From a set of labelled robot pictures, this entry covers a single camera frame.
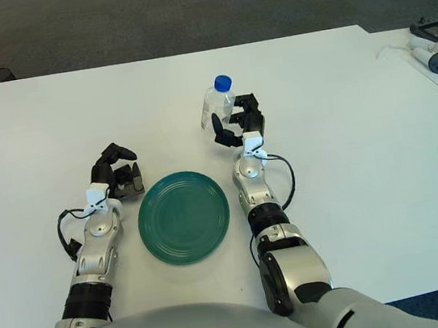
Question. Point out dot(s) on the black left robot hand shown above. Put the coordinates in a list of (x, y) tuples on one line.
[(102, 174)]

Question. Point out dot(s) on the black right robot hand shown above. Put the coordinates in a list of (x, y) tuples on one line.
[(253, 120)]

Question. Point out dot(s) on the clear bottle with blue cap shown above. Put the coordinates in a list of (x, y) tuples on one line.
[(218, 101)]

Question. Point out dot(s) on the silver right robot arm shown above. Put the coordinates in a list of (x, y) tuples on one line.
[(299, 267)]

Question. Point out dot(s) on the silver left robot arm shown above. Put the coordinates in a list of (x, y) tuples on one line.
[(98, 234)]

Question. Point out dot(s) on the green ribbed plate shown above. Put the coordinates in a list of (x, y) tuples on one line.
[(184, 218)]

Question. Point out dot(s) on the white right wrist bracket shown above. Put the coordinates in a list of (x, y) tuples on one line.
[(252, 141)]

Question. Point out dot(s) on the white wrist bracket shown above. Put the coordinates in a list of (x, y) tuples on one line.
[(252, 141), (97, 195)]

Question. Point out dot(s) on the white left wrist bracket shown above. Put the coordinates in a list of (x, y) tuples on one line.
[(97, 195)]

